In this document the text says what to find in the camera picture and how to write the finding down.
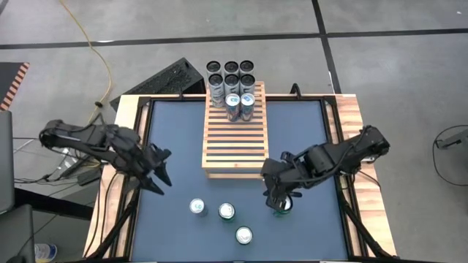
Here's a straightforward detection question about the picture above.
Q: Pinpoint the white Celsius Arctic Vibe can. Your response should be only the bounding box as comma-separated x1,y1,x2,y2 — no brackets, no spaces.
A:
223,73,241,96
207,72,225,109
239,73,257,96

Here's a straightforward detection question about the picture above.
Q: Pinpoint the white blue container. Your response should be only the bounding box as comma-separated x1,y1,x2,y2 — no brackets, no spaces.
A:
34,243,59,263

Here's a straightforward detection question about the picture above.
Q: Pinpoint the black floor beam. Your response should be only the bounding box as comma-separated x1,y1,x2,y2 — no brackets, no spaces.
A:
13,186,95,221

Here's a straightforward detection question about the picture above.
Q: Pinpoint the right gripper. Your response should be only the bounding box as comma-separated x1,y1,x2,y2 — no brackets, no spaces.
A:
260,159,306,200

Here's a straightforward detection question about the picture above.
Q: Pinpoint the dark grey case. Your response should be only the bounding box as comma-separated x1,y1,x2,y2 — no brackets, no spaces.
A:
0,203,37,263

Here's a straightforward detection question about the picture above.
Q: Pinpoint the black speckled case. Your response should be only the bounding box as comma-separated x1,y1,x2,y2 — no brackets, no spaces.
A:
109,57,206,110

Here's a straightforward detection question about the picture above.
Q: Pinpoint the yellow cable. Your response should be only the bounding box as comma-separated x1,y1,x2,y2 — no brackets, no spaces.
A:
58,0,113,123

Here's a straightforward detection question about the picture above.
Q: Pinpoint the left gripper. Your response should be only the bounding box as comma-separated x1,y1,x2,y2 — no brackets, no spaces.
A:
124,145,173,196

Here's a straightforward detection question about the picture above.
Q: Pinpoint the green Sprite can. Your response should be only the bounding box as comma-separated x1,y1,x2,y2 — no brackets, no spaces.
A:
272,197,294,219
235,226,254,245
218,202,237,223

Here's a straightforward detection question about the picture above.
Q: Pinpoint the grey metal stand foot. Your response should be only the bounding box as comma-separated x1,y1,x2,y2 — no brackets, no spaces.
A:
436,128,468,150

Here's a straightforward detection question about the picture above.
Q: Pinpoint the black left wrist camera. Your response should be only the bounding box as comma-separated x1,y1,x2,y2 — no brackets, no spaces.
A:
148,144,173,164

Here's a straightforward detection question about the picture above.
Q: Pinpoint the grey equipment case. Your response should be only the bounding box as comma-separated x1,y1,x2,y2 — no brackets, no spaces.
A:
0,109,15,216

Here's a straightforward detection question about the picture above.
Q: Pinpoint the black metal table frame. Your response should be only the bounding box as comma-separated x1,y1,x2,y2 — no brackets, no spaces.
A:
83,93,398,263

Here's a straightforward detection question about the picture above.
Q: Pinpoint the slatted wooden shelf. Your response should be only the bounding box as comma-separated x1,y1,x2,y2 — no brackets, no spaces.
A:
201,80,271,180

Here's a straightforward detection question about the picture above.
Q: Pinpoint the white Celsius can orange print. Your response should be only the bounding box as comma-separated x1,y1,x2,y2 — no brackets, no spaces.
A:
205,60,223,80
239,59,256,77
223,60,241,77

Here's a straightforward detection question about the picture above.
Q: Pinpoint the silver blue Red Bull can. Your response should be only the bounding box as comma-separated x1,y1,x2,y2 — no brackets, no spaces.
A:
224,93,241,122
239,92,256,122
189,197,208,217

